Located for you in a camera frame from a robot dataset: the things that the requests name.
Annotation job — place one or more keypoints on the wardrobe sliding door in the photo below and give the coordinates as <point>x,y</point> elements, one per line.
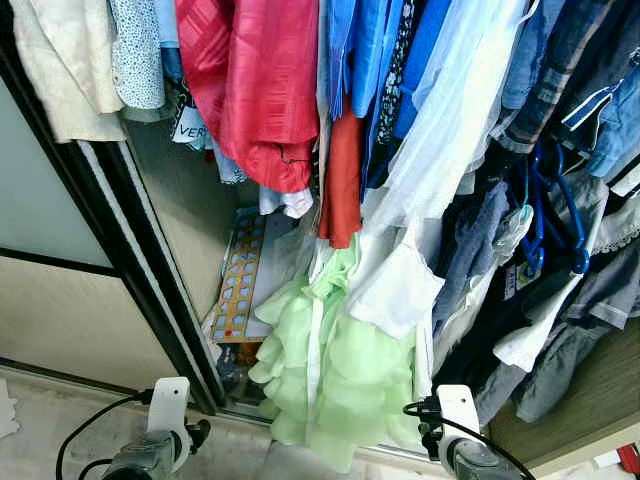
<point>60,310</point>

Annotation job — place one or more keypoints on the blue shirt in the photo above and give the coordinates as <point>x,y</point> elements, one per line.
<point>362,40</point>

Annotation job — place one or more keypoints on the light green ruffled dress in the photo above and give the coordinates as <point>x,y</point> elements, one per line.
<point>340,385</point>

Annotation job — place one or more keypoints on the white lettered garment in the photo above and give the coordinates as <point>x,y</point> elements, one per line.
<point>188,125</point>

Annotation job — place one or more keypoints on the grey blue knit garment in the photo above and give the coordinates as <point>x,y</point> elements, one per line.
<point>475,250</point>

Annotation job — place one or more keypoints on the orange red garment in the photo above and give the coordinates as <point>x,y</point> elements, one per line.
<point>340,180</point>

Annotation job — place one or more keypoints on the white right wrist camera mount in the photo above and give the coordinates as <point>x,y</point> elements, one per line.
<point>458,410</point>

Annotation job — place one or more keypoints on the red jacket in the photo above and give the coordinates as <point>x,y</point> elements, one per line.
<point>260,80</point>

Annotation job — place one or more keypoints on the dark plaid shirt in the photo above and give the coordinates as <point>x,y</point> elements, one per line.
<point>545,90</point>

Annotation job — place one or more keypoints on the small red object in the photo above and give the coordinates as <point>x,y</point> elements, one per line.
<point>630,460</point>

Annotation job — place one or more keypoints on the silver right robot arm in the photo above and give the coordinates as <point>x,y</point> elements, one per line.
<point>475,462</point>

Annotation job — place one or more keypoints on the colourful dotted game box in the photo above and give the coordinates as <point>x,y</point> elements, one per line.
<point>240,290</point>

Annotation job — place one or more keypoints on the blue plastic hanger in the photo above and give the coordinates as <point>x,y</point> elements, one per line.
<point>578,225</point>

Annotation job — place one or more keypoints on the cream hanging garment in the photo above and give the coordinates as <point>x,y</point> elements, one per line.
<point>70,70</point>

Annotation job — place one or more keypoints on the white dotted blouse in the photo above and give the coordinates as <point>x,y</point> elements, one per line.
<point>135,50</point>

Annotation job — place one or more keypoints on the wooden wardrobe shelf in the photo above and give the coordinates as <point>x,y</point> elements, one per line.
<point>595,410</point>

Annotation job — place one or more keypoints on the blue denim jacket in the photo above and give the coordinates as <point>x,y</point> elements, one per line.
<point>618,125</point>

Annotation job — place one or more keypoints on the white sheer garment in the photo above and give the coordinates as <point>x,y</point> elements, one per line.
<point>450,120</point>

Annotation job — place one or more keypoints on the grey shirt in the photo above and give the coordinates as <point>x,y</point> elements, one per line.
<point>570,355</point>

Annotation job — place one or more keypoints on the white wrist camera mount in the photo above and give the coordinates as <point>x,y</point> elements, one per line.
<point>168,405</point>
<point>458,410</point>

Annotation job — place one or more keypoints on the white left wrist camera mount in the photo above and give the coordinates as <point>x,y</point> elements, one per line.
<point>168,405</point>

